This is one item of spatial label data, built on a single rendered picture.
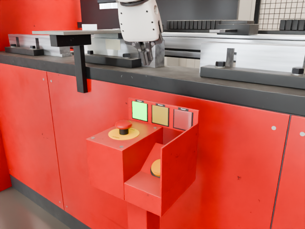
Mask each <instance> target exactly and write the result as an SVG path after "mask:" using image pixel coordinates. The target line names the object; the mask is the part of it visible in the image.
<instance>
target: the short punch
mask: <svg viewBox="0 0 305 229"><path fill-rule="evenodd" d="M118 3H119V1H118V0H98V4H99V5H100V9H116V8H118Z"/></svg>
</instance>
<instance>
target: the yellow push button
mask: <svg viewBox="0 0 305 229"><path fill-rule="evenodd" d="M151 170H152V172H153V174H154V175H156V176H160V159H158V160H156V161H154V162H153V164H152V166H151Z"/></svg>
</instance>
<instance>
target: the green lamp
mask: <svg viewBox="0 0 305 229"><path fill-rule="evenodd" d="M133 118H136V119H141V120H145V121H147V104H144V103H139V102H134V101H133Z"/></svg>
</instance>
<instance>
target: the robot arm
mask: <svg viewBox="0 0 305 229"><path fill-rule="evenodd" d="M118 1H119V3H118V16H119V23H120V28H121V32H122V36H123V39H124V41H125V44H127V45H132V46H133V47H135V48H136V49H137V51H138V52H140V56H141V60H142V61H143V65H150V64H151V62H152V61H153V53H152V47H153V46H154V45H158V44H161V43H162V42H163V37H162V34H161V33H162V32H163V29H162V22H161V18H160V14H159V10H158V7H157V3H156V1H155V0H118ZM144 42H145V45H144Z"/></svg>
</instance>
